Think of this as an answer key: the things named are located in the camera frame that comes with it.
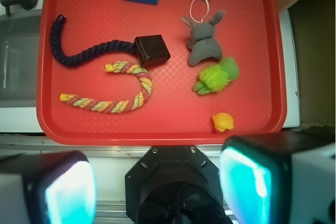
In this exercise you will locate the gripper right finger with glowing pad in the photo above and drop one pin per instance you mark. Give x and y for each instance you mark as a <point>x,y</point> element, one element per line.
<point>283,177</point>

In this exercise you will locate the grey metal sink basin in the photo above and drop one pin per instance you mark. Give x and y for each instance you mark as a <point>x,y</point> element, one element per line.
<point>19,55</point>

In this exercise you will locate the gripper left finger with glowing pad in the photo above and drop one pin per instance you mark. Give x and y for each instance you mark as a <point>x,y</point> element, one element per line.
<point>48,188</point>

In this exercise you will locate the yellow rubber duck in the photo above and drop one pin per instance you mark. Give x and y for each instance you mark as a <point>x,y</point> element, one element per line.
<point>222,122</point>

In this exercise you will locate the green fuzzy plush toy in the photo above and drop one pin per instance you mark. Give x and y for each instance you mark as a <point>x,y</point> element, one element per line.
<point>215,78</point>

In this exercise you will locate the black octagonal mount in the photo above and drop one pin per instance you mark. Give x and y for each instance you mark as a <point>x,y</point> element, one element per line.
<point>174,184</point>

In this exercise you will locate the grey plush bunny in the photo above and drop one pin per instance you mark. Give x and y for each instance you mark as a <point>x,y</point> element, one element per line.
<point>202,44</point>

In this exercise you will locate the white elastic loop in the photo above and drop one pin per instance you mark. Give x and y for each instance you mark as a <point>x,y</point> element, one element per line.
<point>205,15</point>

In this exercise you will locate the red plastic tray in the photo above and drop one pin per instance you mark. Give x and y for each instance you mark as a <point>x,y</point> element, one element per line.
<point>173,113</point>

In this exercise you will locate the dark brown box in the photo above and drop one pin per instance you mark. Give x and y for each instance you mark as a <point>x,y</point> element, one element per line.
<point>151,50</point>

